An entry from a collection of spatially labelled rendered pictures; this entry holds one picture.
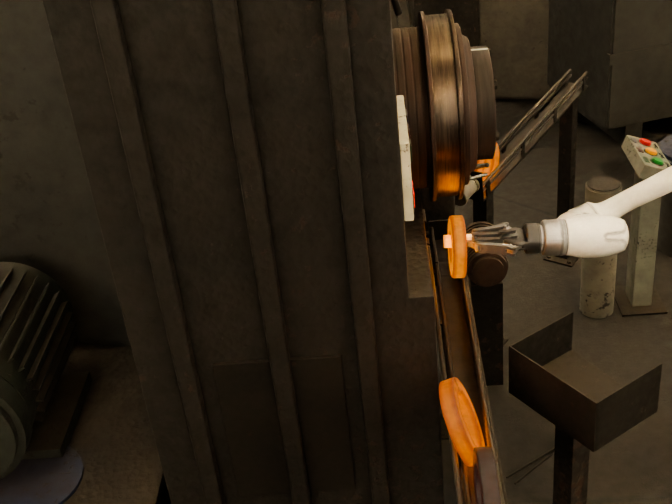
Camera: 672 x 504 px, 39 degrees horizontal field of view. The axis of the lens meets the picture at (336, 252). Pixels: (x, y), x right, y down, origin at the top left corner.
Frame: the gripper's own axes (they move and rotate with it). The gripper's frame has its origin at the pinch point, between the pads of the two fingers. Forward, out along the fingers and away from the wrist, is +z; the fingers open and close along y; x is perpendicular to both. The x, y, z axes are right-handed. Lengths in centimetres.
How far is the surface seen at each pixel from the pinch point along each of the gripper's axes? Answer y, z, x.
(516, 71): 278, -61, -64
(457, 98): 0.3, 0.8, 37.4
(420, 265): -14.7, 10.2, 2.5
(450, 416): -56, 7, -7
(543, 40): 275, -74, -46
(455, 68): 4.1, 1.0, 43.1
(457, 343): -14.7, 1.1, -20.4
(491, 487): -75, 1, -8
